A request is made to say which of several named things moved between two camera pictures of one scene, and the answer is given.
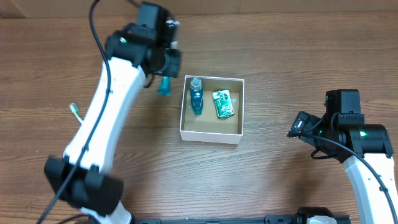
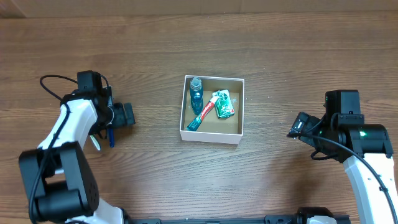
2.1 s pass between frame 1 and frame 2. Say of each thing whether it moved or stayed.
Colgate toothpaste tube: moved
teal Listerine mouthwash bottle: stayed
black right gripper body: stayed
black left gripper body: moved
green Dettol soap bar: stayed
